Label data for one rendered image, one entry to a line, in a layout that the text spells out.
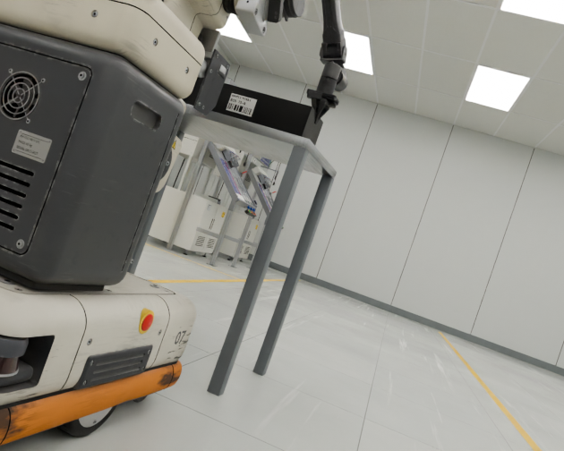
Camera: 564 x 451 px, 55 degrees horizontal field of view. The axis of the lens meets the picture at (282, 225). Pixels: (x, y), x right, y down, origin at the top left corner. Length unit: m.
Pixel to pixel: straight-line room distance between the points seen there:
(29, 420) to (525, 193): 8.10
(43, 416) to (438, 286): 7.65
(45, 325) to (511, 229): 7.97
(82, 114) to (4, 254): 0.26
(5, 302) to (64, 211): 0.16
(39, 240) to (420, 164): 7.85
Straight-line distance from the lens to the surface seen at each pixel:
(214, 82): 1.48
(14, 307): 0.89
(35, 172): 0.96
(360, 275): 8.38
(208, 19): 1.45
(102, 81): 0.93
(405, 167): 8.53
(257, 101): 1.82
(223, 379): 1.64
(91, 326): 1.01
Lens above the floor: 0.50
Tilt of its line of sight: 1 degrees up
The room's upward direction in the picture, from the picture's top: 20 degrees clockwise
